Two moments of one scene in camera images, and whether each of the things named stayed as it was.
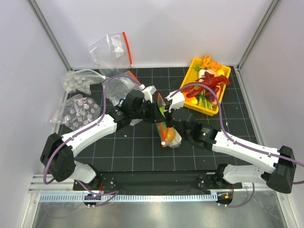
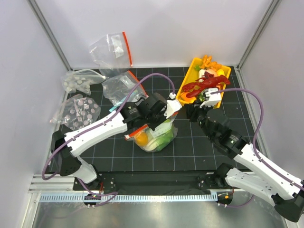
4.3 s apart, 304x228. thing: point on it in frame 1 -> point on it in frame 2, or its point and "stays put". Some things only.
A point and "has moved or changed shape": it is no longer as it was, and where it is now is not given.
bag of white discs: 80,80 stays put
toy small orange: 170,135 -> 142,139
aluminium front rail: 50,190 stays put
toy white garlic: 201,72 stays put
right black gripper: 167,116 -> 192,109
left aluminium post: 37,11 stays put
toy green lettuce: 176,141 -> 157,139
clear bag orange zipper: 169,137 has moved or changed shape
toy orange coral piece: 207,63 stays put
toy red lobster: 213,81 stays put
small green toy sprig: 197,67 stays put
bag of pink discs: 78,111 stays put
